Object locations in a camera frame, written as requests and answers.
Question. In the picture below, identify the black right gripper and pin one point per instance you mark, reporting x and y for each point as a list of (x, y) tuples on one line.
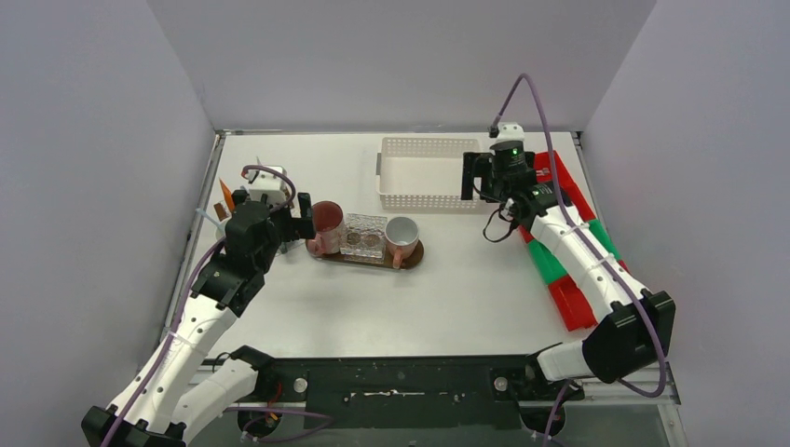
[(481, 165)]

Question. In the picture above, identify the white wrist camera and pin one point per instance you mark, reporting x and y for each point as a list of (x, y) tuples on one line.
[(266, 187), (507, 132)]

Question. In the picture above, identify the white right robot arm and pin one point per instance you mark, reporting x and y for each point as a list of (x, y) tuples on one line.
[(633, 324)]

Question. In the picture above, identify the pink ghost pattern mug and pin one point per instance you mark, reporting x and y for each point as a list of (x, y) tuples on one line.
[(328, 220)]

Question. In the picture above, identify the orange-pink mug white inside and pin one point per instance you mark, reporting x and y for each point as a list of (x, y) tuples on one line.
[(402, 236)]

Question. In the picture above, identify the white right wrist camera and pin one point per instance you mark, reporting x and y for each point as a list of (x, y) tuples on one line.
[(507, 132)]

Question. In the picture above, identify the white perforated plastic basket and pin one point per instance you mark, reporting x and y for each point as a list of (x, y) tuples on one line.
[(424, 174)]

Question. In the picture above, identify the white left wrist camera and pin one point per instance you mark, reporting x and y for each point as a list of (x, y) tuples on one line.
[(266, 187)]

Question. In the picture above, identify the green plastic tray insert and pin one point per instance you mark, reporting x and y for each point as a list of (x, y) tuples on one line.
[(549, 267)]

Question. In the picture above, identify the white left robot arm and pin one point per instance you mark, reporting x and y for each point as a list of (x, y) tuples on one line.
[(157, 408)]

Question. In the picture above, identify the clear acrylic toothbrush holder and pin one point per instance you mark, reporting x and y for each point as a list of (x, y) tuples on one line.
[(364, 235)]

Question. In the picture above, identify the brown oval wooden tray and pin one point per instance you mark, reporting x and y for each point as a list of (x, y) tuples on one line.
[(386, 262)]

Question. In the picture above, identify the pink mug white inside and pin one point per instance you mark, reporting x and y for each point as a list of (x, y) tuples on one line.
[(220, 231)]

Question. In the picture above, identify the light blue toothbrush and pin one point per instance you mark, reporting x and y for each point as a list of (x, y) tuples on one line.
[(205, 215)]

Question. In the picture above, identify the red plastic organizer tray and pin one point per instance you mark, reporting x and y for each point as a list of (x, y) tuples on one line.
[(571, 304)]

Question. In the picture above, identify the wooden acrylic toothbrush holder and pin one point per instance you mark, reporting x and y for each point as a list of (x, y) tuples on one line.
[(221, 211)]

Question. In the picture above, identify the orange toothpaste tube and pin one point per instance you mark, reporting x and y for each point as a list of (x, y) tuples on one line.
[(227, 196)]

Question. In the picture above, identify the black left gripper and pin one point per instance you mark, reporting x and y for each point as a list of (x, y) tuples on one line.
[(292, 221)]

